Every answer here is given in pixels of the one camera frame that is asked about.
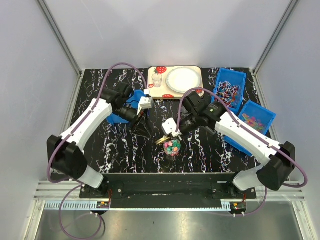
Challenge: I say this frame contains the blue bin of gummy candies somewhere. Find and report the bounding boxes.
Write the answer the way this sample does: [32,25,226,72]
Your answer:
[223,100,277,156]

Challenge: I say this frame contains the scooped star candies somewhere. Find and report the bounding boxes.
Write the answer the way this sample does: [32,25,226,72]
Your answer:
[163,140,181,155]

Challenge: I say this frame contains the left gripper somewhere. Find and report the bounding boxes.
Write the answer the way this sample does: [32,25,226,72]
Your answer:
[114,104,153,139]

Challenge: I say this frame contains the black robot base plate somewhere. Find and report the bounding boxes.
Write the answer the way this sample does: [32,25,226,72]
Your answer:
[79,173,257,200]

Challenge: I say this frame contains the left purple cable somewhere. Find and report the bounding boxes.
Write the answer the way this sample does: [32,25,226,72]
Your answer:
[47,62,151,238]

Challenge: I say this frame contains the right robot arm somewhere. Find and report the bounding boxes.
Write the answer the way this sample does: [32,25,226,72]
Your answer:
[174,89,296,199]

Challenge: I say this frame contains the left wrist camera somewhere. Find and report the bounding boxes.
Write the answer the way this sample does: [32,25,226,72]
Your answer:
[137,89,154,114]

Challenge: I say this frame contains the blue bin of star candies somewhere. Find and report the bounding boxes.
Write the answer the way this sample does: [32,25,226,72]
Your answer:
[106,90,145,125]

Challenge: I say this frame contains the gold jar lid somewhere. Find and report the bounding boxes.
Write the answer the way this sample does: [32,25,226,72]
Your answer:
[155,135,172,145]

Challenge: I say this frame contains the aluminium front rail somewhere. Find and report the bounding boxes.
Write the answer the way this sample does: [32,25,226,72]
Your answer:
[34,181,305,212]

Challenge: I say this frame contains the aluminium corner post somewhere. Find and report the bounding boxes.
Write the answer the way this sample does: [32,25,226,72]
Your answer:
[252,0,300,74]
[36,0,82,76]

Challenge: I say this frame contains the clear plastic jar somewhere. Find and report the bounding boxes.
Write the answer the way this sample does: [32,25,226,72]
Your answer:
[162,138,182,160]

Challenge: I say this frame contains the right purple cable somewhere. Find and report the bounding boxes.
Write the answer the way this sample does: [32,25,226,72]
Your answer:
[176,87,309,217]

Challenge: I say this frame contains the right aluminium corner post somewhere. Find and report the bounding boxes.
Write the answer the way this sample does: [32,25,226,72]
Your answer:
[252,0,300,74]

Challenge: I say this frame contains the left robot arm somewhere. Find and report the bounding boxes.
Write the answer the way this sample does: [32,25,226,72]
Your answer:
[47,83,154,198]

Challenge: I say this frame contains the blue bin of lollipops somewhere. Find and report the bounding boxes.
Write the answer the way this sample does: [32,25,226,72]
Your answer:
[213,68,247,114]

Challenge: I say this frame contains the white plate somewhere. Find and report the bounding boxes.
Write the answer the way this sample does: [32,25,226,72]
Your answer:
[166,67,202,94]

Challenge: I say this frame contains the clear drinking glass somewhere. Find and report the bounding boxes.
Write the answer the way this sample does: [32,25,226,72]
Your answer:
[151,73,163,88]

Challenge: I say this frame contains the purple cable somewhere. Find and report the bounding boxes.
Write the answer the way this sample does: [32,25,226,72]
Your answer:
[47,62,151,238]
[176,87,309,217]

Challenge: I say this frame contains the strawberry pattern tray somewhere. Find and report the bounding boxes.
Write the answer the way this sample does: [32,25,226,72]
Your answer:
[147,66,204,99]

